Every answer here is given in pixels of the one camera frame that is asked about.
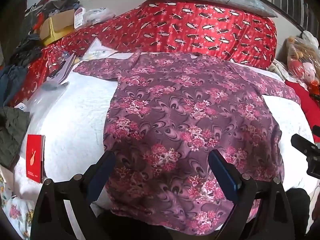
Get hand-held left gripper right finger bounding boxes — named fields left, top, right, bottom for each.
left=208, top=149, right=297, bottom=240

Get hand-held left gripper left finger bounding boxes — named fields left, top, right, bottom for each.
left=30, top=151, right=117, bottom=240

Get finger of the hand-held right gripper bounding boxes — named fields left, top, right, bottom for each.
left=306, top=154, right=320, bottom=180
left=291, top=133, right=320, bottom=157

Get purple floral shirt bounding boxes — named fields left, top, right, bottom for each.
left=74, top=52, right=302, bottom=235

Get blue clothes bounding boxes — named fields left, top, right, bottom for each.
left=0, top=65, right=29, bottom=107

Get dark grey clothes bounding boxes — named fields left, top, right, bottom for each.
left=10, top=34, right=44, bottom=67

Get bagged white clothes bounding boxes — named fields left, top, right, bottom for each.
left=84, top=8, right=117, bottom=26

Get pile of mixed clothes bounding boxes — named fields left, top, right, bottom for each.
left=25, top=0, right=83, bottom=30

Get plain red cloth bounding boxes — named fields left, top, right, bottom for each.
left=285, top=80, right=320, bottom=143

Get white quilted blanket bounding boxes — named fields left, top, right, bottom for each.
left=10, top=52, right=316, bottom=230

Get red booklet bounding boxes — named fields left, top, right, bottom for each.
left=26, top=134, right=46, bottom=183

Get pale patterned cloth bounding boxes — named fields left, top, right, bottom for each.
left=267, top=59, right=288, bottom=81

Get bag of plush toys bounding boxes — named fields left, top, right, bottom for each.
left=285, top=30, right=320, bottom=85

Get floral cartoon bedsheet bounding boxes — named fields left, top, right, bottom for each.
left=0, top=175, right=38, bottom=240

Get clear plastic bag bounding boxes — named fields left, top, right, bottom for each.
left=24, top=81, right=70, bottom=135

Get dark green cloth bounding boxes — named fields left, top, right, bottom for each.
left=0, top=107, right=31, bottom=169

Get white paper leaflets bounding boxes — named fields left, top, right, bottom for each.
left=46, top=52, right=77, bottom=84

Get labelled plastic bag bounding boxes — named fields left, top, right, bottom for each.
left=80, top=37, right=119, bottom=62

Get yellow envelope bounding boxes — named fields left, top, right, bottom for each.
left=41, top=17, right=73, bottom=47

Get red and white packet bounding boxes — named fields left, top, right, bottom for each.
left=74, top=7, right=87, bottom=29

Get red printed blanket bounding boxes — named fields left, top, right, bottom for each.
left=5, top=0, right=278, bottom=108

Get cardboard box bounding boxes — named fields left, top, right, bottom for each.
left=40, top=9, right=77, bottom=47

